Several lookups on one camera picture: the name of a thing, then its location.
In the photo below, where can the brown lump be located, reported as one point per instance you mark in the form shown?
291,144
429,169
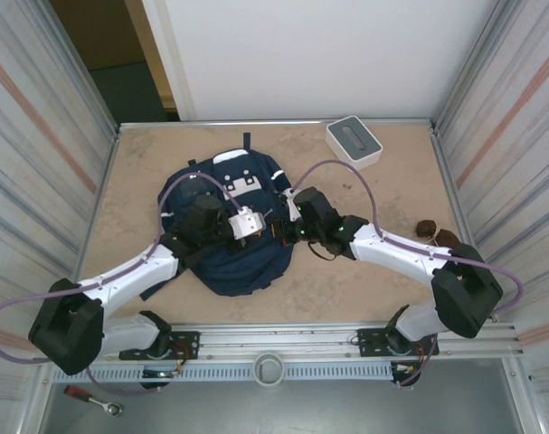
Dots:
426,228
449,238

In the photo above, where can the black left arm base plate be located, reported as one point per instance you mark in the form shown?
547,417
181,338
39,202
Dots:
188,339

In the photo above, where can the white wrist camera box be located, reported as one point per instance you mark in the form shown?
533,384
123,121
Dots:
293,210
244,223

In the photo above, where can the aluminium table edge frame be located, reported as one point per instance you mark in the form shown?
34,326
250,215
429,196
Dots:
278,122

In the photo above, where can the navy blue student backpack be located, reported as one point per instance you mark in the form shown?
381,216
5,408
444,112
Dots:
251,267

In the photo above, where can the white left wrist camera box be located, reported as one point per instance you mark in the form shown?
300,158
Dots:
244,223

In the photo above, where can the white grey tissue box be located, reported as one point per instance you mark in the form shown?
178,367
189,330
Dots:
353,135

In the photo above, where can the wide slotted aluminium rail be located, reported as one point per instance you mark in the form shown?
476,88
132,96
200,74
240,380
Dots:
278,336

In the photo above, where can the grey sheet metal shelf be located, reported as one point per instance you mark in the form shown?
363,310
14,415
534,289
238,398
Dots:
301,411

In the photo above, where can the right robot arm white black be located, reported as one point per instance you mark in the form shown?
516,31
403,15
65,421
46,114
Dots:
466,289

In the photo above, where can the grey round pipe fitting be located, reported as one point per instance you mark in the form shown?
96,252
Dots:
268,383

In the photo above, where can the aluminium corner post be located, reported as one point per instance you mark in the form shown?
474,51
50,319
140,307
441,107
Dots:
80,72
472,63

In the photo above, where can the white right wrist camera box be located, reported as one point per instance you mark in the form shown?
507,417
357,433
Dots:
293,210

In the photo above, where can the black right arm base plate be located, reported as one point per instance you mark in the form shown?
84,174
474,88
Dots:
369,339

